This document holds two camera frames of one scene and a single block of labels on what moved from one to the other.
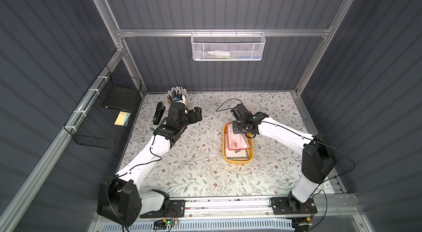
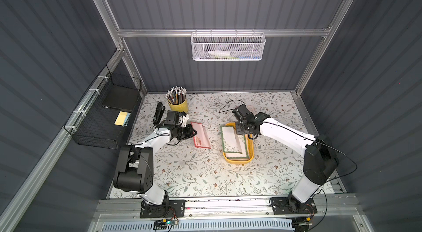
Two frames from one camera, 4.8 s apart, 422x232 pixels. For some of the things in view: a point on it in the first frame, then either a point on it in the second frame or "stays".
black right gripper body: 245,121 stays
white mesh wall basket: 227,46 stays
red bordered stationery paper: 237,141 -> 201,139
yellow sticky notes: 122,119 stays
